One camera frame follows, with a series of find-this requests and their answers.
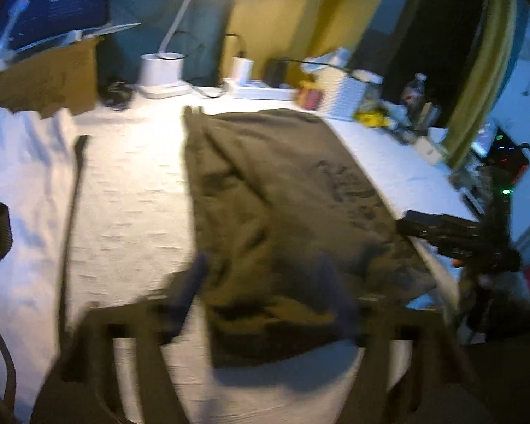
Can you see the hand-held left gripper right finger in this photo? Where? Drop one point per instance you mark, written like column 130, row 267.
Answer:
column 333, row 293

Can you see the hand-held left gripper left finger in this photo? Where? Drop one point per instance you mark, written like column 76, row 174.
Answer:
column 190, row 285

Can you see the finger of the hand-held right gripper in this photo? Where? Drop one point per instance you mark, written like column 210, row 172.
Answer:
column 455, row 245
column 437, row 223

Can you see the brown t-shirt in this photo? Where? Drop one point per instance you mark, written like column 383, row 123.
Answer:
column 282, row 194

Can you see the white power bank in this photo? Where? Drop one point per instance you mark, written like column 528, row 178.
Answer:
column 426, row 150

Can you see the steel tumbler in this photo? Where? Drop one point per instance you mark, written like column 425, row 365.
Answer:
column 430, row 117

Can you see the white textured table cloth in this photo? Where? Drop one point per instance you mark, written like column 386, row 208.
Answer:
column 128, row 194

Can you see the yellow snack bag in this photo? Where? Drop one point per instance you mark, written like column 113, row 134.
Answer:
column 371, row 119

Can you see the clear plastic water bottle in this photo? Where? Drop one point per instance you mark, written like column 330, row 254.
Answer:
column 414, row 92

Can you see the clear jar with white lid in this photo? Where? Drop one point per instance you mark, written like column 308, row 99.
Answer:
column 371, row 92

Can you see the yellow curtain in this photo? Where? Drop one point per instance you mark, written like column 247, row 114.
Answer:
column 481, row 75

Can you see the white plastic basket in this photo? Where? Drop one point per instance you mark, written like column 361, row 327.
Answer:
column 342, row 97

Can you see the red tin can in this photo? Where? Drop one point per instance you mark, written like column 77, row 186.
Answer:
column 311, row 97

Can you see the white power strip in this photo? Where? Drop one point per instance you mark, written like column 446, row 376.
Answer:
column 265, row 92

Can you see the white desk lamp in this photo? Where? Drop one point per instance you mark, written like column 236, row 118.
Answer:
column 161, row 75

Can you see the white crumpled cloth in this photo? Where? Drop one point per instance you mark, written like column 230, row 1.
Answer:
column 22, row 150

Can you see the black power adapter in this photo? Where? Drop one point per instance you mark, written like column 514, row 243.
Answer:
column 275, row 73

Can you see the white charger plug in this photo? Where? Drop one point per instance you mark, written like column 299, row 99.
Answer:
column 243, row 69

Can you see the brown cardboard box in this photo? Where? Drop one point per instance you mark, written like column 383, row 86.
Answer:
column 48, row 79

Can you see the blue computer monitor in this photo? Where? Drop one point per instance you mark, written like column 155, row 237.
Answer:
column 62, row 9

